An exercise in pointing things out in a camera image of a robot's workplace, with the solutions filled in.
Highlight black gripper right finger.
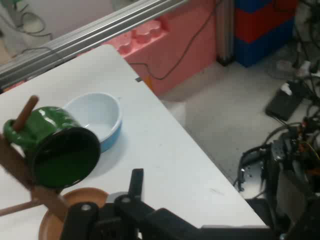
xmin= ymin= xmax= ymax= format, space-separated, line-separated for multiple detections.
xmin=113 ymin=168 xmax=202 ymax=240

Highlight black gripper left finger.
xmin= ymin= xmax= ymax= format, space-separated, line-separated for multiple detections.
xmin=61 ymin=201 xmax=126 ymax=240

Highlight green enamel mug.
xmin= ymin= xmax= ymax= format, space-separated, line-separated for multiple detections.
xmin=2 ymin=106 xmax=102 ymax=189

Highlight wooden mug tree stand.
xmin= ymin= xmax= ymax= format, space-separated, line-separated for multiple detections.
xmin=0 ymin=95 xmax=110 ymax=240

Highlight light blue bowl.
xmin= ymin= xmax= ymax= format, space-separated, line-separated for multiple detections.
xmin=62 ymin=92 xmax=123 ymax=153

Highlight pink foam block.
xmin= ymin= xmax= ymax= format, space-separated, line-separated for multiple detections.
xmin=109 ymin=4 xmax=218 ymax=96

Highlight black foot pedal box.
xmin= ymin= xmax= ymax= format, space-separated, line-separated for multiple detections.
xmin=264 ymin=82 xmax=309 ymax=123

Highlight red and blue blocks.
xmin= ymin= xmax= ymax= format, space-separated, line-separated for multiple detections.
xmin=234 ymin=19 xmax=296 ymax=68

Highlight red foam block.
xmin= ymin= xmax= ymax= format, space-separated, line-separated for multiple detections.
xmin=234 ymin=0 xmax=298 ymax=43

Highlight thin black cable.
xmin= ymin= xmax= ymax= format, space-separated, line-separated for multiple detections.
xmin=128 ymin=0 xmax=221 ymax=81

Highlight black machine with cables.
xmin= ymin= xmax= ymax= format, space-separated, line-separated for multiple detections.
xmin=233 ymin=121 xmax=320 ymax=240

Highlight aluminium frame side rail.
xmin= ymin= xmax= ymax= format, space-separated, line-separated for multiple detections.
xmin=0 ymin=0 xmax=187 ymax=87

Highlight aluminium frame post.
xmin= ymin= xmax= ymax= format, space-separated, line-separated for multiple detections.
xmin=215 ymin=0 xmax=235 ymax=66

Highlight grey floor cable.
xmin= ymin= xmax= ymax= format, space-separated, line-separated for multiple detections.
xmin=13 ymin=9 xmax=54 ymax=39

